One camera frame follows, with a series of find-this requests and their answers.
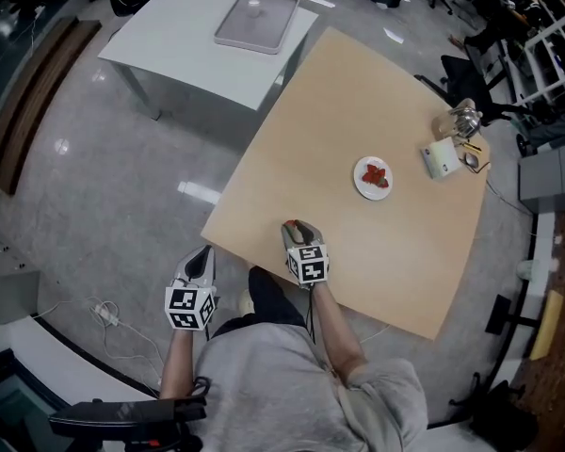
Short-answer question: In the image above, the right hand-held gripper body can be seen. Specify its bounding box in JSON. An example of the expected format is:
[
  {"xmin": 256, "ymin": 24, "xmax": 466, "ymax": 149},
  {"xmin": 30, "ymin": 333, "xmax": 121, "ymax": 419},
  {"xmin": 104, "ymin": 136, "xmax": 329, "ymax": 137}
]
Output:
[{"xmin": 282, "ymin": 233, "xmax": 331, "ymax": 292}]

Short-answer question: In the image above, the clear glass jug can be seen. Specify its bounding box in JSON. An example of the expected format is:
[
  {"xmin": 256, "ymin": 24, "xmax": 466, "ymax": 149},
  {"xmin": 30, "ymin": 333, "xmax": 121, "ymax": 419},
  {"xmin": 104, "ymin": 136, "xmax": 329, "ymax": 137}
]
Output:
[{"xmin": 431, "ymin": 107, "xmax": 459, "ymax": 141}]

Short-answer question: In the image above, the grey control box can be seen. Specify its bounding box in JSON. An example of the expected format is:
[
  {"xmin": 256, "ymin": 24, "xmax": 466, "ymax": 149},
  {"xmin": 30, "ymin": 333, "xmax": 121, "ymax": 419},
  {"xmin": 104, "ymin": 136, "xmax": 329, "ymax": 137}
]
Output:
[{"xmin": 0, "ymin": 226, "xmax": 41, "ymax": 332}]

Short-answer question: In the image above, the yellow foam board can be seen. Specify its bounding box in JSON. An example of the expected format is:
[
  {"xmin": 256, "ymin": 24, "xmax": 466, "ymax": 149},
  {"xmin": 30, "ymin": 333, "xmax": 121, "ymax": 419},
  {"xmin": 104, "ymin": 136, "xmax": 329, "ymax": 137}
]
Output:
[{"xmin": 528, "ymin": 289, "xmax": 565, "ymax": 362}]

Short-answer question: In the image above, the white side table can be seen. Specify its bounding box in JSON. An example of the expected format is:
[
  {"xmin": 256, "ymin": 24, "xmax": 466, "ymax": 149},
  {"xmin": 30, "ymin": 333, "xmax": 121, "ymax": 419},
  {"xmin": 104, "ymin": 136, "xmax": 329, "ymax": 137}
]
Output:
[{"xmin": 97, "ymin": 0, "xmax": 320, "ymax": 121}]

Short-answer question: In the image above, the person's left forearm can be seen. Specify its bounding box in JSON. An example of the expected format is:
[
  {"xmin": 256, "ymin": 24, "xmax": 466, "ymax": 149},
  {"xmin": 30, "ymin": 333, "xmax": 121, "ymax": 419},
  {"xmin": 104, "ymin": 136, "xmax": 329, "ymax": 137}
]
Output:
[{"xmin": 158, "ymin": 329, "xmax": 209, "ymax": 400}]

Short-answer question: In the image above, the grey metal cabinet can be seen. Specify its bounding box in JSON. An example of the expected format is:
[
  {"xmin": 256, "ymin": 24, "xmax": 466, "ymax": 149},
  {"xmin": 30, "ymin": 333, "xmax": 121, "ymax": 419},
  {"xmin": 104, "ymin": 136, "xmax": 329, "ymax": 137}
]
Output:
[{"xmin": 517, "ymin": 137, "xmax": 565, "ymax": 202}]

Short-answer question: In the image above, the white shelf rack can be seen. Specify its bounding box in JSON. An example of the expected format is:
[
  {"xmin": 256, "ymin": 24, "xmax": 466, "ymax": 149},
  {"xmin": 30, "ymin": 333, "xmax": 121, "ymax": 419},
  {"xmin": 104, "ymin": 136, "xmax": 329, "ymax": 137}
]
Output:
[{"xmin": 521, "ymin": 6, "xmax": 565, "ymax": 108}]

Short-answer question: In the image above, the black swivel chair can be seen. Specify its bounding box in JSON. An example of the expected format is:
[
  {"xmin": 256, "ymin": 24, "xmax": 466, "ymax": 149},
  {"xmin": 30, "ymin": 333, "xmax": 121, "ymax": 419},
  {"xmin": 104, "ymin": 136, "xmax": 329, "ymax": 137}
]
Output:
[{"xmin": 48, "ymin": 395, "xmax": 209, "ymax": 452}]

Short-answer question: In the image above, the black office chair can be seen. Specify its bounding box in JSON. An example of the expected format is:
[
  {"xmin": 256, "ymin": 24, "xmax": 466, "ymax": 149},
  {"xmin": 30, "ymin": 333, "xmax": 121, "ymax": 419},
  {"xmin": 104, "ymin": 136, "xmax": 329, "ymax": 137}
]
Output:
[{"xmin": 412, "ymin": 54, "xmax": 532, "ymax": 127}]

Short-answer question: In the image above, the shiny metal kettle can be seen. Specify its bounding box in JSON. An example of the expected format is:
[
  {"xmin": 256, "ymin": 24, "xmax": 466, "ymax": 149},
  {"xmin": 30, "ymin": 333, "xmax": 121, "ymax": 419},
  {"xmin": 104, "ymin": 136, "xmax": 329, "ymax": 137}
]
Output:
[{"xmin": 450, "ymin": 97, "xmax": 482, "ymax": 139}]

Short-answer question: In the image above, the white cardboard box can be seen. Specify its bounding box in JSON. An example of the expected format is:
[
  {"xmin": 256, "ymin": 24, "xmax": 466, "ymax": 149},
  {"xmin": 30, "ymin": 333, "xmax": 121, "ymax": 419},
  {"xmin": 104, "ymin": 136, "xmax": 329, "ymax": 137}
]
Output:
[{"xmin": 419, "ymin": 137, "xmax": 466, "ymax": 181}]

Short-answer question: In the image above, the person's right forearm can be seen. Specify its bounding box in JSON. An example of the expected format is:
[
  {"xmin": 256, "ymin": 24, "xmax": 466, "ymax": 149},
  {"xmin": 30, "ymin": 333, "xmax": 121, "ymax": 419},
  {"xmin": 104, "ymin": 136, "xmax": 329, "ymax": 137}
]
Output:
[{"xmin": 308, "ymin": 282, "xmax": 369, "ymax": 388}]

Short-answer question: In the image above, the white round plate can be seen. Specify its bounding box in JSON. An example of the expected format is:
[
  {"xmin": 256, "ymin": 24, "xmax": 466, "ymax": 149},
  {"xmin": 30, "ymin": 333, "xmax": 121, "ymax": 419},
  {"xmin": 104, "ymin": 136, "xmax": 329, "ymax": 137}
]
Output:
[{"xmin": 353, "ymin": 155, "xmax": 395, "ymax": 202}]

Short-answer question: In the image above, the white floor cable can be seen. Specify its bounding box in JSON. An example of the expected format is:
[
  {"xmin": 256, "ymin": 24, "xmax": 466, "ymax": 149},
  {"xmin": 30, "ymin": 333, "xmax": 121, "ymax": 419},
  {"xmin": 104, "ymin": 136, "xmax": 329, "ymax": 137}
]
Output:
[{"xmin": 30, "ymin": 297, "xmax": 164, "ymax": 397}]

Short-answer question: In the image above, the person's grey sweatshirt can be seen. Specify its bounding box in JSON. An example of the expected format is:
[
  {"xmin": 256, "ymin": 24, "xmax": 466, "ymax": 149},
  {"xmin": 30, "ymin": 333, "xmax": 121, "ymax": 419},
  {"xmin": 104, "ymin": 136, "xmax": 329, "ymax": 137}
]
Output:
[{"xmin": 191, "ymin": 321, "xmax": 430, "ymax": 452}]

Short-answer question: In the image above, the black floor bag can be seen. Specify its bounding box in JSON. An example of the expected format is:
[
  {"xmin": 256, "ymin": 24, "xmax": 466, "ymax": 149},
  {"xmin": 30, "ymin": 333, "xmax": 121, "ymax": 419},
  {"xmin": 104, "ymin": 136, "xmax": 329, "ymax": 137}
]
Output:
[{"xmin": 469, "ymin": 379, "xmax": 529, "ymax": 438}]

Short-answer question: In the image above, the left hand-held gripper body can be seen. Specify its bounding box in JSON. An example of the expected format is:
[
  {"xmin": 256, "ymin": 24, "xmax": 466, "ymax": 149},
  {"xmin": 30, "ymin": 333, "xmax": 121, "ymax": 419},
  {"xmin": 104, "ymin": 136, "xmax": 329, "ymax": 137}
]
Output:
[{"xmin": 163, "ymin": 265, "xmax": 218, "ymax": 333}]

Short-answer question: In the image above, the long wooden bench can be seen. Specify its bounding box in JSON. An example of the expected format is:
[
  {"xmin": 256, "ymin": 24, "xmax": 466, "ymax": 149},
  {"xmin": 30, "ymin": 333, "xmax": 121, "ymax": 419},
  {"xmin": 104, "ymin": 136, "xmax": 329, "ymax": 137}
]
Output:
[{"xmin": 0, "ymin": 15, "xmax": 103, "ymax": 197}]

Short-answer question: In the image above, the black flat panel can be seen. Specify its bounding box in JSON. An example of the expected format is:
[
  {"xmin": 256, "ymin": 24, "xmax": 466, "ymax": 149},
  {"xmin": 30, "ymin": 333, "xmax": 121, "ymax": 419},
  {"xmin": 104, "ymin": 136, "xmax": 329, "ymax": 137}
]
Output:
[{"xmin": 484, "ymin": 294, "xmax": 513, "ymax": 336}]

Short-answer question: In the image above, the person's dark trouser leg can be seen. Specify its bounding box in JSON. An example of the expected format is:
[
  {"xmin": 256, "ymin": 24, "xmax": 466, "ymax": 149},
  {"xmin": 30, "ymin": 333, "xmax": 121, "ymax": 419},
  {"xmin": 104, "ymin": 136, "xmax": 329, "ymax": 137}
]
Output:
[{"xmin": 248, "ymin": 266, "xmax": 308, "ymax": 330}]

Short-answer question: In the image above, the grey plastic tray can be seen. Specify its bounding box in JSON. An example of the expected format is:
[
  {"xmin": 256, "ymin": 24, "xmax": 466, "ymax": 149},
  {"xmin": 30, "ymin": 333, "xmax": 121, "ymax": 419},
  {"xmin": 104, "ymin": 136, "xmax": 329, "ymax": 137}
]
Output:
[{"xmin": 213, "ymin": 0, "xmax": 300, "ymax": 57}]

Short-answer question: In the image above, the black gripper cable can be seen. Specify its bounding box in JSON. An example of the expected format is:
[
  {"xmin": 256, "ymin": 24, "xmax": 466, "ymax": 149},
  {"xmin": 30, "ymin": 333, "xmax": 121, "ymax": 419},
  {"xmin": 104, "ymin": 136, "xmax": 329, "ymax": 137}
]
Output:
[{"xmin": 304, "ymin": 285, "xmax": 319, "ymax": 347}]

